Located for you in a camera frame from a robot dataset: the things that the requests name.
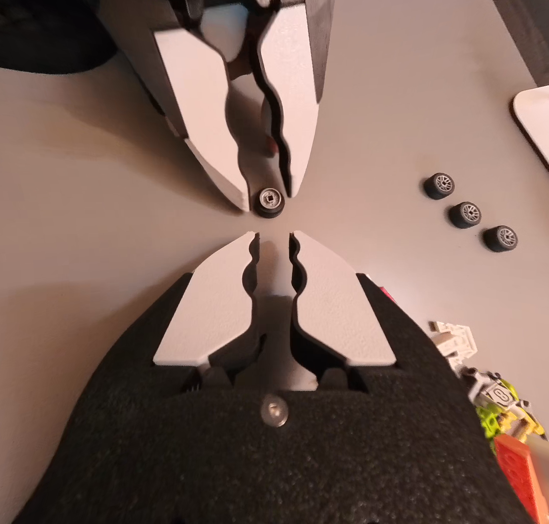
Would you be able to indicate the pile of loose lego pieces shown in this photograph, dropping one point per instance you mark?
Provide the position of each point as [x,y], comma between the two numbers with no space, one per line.
[506,455]

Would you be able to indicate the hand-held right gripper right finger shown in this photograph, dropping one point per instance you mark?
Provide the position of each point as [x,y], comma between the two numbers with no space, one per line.
[343,318]

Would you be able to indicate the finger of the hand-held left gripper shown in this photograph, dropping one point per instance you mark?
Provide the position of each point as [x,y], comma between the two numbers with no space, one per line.
[197,95]
[296,78]

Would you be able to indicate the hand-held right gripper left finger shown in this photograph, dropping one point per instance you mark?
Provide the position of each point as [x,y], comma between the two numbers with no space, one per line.
[206,318]

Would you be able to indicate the small black lego wheel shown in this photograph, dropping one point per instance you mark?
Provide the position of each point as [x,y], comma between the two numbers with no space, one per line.
[501,237]

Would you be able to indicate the person's left hand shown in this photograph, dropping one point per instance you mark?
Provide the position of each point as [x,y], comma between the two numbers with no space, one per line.
[262,121]

